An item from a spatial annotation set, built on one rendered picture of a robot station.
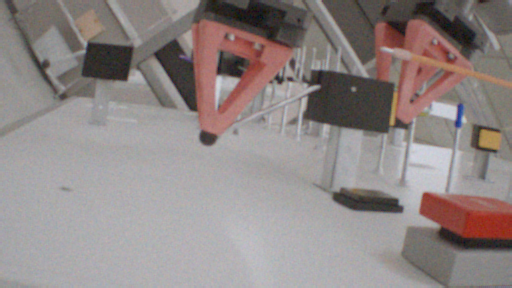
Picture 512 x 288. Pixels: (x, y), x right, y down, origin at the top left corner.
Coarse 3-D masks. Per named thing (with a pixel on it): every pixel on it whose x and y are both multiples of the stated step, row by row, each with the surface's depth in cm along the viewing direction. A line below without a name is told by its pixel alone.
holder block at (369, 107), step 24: (312, 72) 50; (336, 72) 46; (312, 96) 49; (336, 96) 46; (360, 96) 47; (384, 96) 48; (312, 120) 49; (336, 120) 47; (360, 120) 47; (384, 120) 48
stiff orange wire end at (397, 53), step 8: (384, 48) 35; (400, 56) 35; (408, 56) 35; (416, 56) 35; (432, 64) 36; (440, 64) 36; (448, 64) 36; (464, 72) 37; (472, 72) 37; (488, 80) 38; (496, 80) 38
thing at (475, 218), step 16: (432, 192) 29; (432, 208) 28; (448, 208) 26; (464, 208) 25; (480, 208) 25; (496, 208) 26; (448, 224) 26; (464, 224) 24; (480, 224) 24; (496, 224) 25; (464, 240) 26; (480, 240) 26; (496, 240) 26
